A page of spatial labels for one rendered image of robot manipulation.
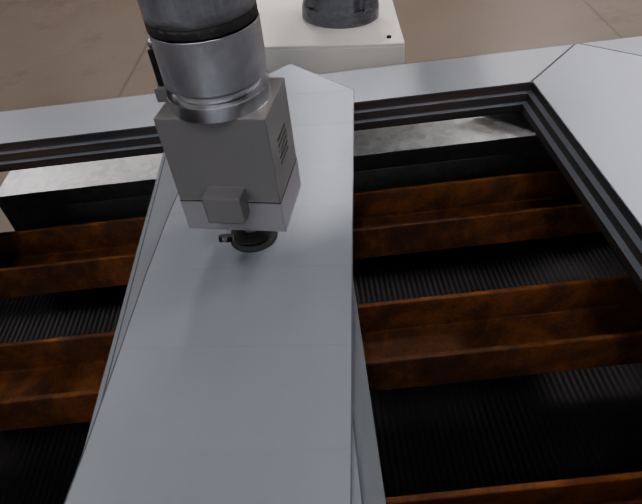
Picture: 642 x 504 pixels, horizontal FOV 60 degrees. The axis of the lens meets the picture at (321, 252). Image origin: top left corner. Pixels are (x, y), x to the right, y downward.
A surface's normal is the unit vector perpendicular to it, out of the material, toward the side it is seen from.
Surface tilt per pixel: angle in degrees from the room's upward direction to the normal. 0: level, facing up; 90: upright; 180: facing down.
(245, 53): 90
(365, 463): 0
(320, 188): 3
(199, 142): 90
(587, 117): 0
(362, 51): 90
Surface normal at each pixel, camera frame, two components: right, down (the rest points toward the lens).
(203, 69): 0.04, 0.68
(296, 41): -0.03, -0.74
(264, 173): -0.17, 0.69
